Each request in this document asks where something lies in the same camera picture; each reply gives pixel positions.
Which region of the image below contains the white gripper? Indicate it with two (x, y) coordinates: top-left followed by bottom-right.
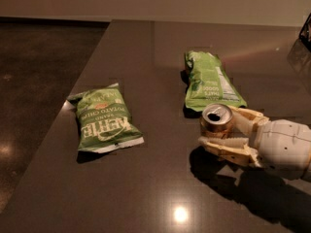
(198, 106), (311, 181)

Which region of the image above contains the orange soda can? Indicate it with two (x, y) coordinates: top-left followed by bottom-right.
(200, 104), (233, 139)

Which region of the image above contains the green chips bag back side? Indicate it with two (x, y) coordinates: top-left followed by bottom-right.
(185, 50), (247, 112)

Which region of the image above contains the dark object at right edge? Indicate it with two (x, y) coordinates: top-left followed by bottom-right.
(299, 13), (311, 51)

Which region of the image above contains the green Kettle chips bag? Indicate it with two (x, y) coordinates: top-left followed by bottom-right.
(67, 83), (144, 153)

